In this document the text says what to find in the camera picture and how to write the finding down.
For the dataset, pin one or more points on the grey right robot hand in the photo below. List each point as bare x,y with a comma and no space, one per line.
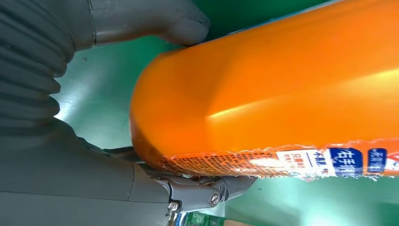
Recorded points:
62,177

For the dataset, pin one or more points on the green table mat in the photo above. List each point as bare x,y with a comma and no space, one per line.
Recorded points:
93,103

